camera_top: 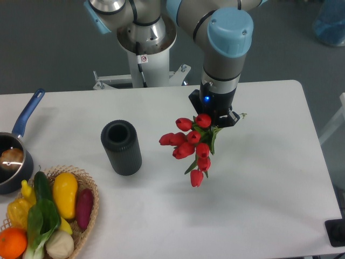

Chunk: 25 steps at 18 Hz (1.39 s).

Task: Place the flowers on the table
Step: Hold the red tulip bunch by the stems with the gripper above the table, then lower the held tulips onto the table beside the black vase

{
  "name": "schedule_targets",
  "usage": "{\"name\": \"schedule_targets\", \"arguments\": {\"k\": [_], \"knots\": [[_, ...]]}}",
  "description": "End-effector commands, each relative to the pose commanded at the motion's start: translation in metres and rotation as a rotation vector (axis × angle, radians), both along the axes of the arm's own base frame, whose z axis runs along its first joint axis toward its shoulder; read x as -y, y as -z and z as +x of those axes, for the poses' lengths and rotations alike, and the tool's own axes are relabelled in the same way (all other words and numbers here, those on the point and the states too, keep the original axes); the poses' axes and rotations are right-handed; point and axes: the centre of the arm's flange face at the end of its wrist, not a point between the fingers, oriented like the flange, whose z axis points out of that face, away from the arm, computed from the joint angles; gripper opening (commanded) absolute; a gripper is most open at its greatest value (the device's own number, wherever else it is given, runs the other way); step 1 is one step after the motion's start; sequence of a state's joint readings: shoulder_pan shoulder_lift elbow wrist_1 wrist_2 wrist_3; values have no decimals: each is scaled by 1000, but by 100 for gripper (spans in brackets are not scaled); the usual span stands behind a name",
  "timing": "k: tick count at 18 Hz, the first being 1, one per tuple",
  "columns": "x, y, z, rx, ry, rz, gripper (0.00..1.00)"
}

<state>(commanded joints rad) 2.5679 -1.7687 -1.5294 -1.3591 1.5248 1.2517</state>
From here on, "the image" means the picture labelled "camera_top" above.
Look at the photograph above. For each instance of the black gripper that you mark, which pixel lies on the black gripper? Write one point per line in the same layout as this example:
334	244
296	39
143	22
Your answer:
217	105

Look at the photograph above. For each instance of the red tulip bouquet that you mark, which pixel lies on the red tulip bouquet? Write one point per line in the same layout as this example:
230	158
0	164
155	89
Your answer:
196	137

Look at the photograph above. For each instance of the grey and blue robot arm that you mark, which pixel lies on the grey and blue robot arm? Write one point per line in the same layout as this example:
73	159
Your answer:
221	29

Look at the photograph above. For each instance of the dark grey ribbed vase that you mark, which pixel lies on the dark grey ribbed vase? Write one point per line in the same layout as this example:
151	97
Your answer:
120	141

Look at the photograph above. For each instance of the blue bag in background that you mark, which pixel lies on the blue bag in background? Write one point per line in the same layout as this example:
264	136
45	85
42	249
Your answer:
329	24

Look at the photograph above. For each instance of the black device at table edge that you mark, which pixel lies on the black device at table edge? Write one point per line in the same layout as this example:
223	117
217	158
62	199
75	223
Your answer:
335	232

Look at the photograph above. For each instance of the purple sweet potato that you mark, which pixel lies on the purple sweet potato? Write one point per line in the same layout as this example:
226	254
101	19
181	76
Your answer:
84	207

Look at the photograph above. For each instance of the yellow squash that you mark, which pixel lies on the yellow squash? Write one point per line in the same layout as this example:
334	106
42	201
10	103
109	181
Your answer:
65	189

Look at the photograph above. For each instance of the green cucumber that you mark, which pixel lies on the green cucumber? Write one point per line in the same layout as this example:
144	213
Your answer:
42	187

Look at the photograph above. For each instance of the beige garlic bulb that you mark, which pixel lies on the beige garlic bulb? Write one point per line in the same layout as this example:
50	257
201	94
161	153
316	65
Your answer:
60	245

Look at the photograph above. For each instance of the green bok choy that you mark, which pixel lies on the green bok choy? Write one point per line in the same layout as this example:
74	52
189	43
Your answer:
43	219

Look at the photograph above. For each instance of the small yellow gourd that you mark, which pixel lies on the small yellow gourd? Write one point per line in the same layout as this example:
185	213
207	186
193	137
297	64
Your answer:
28	192

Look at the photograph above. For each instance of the brown food in saucepan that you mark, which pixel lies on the brown food in saucepan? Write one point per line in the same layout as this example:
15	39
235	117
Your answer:
12	159

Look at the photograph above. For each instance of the yellow bell pepper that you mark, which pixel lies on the yellow bell pepper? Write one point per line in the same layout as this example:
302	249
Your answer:
18	211

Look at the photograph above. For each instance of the orange fruit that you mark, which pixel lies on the orange fruit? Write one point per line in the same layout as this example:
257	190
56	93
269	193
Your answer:
13	242

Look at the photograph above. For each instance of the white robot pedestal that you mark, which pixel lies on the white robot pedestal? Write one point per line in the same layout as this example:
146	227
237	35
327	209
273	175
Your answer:
147	49

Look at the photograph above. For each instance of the blue handled saucepan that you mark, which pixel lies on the blue handled saucepan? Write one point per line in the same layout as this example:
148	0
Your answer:
11	181

